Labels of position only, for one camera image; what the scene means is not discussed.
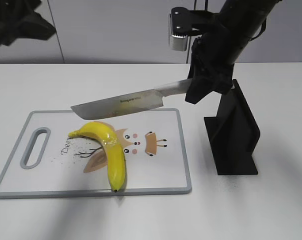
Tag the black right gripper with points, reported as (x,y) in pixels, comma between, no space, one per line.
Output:
(212,69)

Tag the knife with white handle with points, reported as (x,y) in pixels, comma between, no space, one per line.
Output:
(130,103)

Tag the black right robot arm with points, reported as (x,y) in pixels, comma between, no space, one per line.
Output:
(246,18)

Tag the yellow plastic banana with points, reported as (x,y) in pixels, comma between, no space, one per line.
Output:
(111,144)

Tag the black knife stand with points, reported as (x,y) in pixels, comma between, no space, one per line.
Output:
(233,134)

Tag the white cutting board grey rim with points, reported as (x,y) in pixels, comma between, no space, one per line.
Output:
(46,163)

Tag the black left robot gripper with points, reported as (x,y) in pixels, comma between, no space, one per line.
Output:
(19,20)

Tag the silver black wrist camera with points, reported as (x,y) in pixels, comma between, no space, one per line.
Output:
(184,23)

